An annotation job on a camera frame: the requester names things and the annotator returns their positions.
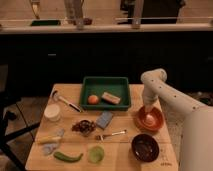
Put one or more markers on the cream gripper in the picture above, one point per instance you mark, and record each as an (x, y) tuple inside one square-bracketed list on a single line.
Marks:
[(148, 108)]

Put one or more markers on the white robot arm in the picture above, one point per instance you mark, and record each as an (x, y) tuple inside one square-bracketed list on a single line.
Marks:
[(196, 151)]

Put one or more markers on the green plastic tray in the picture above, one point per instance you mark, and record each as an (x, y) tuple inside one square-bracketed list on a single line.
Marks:
[(113, 93)]

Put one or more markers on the brown sponge block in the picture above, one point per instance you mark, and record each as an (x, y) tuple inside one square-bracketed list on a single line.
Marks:
[(110, 98)]

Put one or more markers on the white round container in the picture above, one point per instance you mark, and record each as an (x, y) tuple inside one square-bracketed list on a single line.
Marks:
[(52, 112)]

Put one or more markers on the black office chair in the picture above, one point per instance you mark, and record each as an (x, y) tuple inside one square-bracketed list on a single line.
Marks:
[(7, 99)]

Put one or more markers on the dark brown bowl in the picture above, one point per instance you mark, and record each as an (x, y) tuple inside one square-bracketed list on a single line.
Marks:
[(145, 148)]

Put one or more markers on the wooden table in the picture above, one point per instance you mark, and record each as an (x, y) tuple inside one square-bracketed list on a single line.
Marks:
[(118, 155)]

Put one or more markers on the blue sponge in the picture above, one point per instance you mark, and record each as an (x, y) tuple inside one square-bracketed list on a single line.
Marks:
[(104, 119)]

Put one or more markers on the green chili pepper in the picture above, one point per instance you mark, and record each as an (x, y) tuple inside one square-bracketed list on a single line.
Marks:
[(65, 158)]

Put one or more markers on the light green small cup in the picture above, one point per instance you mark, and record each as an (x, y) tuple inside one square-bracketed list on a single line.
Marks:
[(96, 154)]

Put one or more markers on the yellow corn cob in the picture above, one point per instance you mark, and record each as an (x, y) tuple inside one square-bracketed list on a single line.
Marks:
[(50, 139)]

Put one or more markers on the orange bowl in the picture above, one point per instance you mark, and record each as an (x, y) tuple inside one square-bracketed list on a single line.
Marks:
[(151, 121)]

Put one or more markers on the orange fruit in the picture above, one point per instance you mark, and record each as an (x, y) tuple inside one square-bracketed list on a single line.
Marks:
[(93, 99)]

